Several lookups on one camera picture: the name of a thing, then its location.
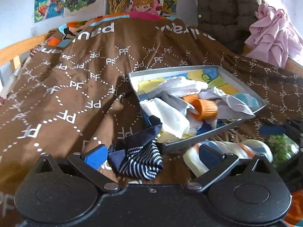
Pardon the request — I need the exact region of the colourful patterned towel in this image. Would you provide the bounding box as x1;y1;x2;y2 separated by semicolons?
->
182;138;274;178

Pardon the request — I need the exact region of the navy striped sock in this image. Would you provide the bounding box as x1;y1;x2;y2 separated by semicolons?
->
107;115;164;180

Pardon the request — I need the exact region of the orange silicone cup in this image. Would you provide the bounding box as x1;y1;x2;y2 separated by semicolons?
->
183;94;218;120

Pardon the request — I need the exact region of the grey white cloth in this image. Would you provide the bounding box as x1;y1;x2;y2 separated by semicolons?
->
161;87;255;120

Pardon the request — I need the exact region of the grey drawstring pouch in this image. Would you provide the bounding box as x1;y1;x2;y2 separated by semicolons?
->
140;98;190;143

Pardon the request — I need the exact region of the white fluffy cloth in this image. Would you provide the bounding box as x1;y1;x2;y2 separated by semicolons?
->
146;76;209;98

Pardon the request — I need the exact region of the jar of green stars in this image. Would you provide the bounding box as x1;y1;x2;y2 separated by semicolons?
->
267;134;299;166

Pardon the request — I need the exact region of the colourful striped bedsheet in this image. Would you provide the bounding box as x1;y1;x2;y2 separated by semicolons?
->
284;190;303;226

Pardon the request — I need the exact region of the grey tray with drawing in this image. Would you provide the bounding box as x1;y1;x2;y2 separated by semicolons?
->
129;66;266;154

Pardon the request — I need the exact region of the pink shirt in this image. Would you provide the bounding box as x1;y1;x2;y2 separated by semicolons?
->
245;4;302;69

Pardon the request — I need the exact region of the brown quilted jacket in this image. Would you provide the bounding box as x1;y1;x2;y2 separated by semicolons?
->
197;0;263;54

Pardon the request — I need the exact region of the orange hair girl drawing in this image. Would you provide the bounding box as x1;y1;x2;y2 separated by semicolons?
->
34;0;64;23

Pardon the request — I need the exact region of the wooden bed rail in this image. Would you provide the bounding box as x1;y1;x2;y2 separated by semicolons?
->
1;32;53;67

